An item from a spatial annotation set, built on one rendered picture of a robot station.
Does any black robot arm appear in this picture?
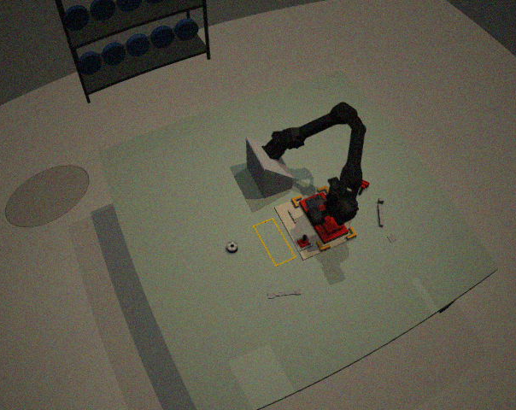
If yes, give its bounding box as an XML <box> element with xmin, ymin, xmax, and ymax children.
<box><xmin>262</xmin><ymin>102</ymin><xmax>366</xmax><ymax>226</ymax></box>

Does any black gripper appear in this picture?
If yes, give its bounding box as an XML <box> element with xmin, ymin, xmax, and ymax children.
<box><xmin>307</xmin><ymin>194</ymin><xmax>335</xmax><ymax>226</ymax></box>

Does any small black toy tyre with white hub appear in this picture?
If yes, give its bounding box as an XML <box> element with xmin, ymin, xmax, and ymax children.
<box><xmin>226</xmin><ymin>242</ymin><xmax>237</xmax><ymax>253</ymax></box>

